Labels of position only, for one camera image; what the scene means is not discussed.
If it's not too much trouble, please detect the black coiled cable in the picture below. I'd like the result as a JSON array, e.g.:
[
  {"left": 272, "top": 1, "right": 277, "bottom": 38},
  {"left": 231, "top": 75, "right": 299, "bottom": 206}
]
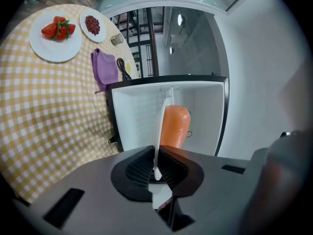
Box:
[{"left": 116, "top": 57, "right": 133, "bottom": 82}]

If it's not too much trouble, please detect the small glass cup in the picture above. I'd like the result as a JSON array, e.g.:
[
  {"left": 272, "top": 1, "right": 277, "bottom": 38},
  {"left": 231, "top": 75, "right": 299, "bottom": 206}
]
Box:
[{"left": 110, "top": 33, "right": 124, "bottom": 47}]

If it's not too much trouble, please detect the orange carrot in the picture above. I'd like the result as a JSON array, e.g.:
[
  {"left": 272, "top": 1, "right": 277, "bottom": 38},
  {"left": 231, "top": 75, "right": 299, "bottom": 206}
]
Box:
[{"left": 159, "top": 104, "right": 191, "bottom": 149}]

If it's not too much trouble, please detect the white bean plate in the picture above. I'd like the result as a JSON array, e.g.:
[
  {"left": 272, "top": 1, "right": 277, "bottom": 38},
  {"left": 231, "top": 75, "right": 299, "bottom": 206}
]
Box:
[{"left": 79, "top": 9, "right": 107, "bottom": 44}]

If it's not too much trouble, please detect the pile of red beans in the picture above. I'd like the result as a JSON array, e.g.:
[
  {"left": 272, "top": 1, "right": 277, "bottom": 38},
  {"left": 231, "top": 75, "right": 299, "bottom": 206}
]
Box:
[{"left": 84, "top": 15, "right": 101, "bottom": 36}]

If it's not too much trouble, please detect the purple cloth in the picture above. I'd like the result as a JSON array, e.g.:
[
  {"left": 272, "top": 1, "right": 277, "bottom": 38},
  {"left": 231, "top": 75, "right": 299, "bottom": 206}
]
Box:
[{"left": 90, "top": 48, "right": 120, "bottom": 94}]

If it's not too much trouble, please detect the white dish rack tray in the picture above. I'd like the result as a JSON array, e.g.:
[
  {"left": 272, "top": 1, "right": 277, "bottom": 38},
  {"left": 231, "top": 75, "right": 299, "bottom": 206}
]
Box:
[{"left": 105, "top": 74, "right": 230, "bottom": 157}]

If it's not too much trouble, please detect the yellow checkered tablecloth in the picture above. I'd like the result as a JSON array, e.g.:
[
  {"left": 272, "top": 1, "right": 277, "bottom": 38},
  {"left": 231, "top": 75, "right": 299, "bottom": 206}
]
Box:
[{"left": 0, "top": 3, "right": 143, "bottom": 204}]

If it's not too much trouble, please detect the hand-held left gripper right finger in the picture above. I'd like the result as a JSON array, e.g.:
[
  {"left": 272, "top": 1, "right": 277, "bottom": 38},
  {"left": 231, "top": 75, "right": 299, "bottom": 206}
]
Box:
[{"left": 158, "top": 144, "right": 250, "bottom": 235}]

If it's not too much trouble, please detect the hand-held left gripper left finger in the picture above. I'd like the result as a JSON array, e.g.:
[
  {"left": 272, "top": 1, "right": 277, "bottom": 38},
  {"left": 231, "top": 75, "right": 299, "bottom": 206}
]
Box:
[{"left": 12, "top": 145, "right": 170, "bottom": 235}]

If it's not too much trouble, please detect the white strawberry plate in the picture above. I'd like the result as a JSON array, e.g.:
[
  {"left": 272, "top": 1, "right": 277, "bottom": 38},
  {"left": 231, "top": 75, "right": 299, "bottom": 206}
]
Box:
[{"left": 29, "top": 10, "right": 83, "bottom": 64}]

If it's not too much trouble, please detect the white dish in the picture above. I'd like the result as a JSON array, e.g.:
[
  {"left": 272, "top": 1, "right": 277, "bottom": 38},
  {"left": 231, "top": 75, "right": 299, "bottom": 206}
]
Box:
[{"left": 152, "top": 86, "right": 175, "bottom": 182}]

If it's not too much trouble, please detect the small white saucer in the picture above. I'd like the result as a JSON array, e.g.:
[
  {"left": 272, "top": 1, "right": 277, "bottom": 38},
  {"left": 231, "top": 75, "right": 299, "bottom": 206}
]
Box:
[{"left": 123, "top": 58, "right": 134, "bottom": 75}]

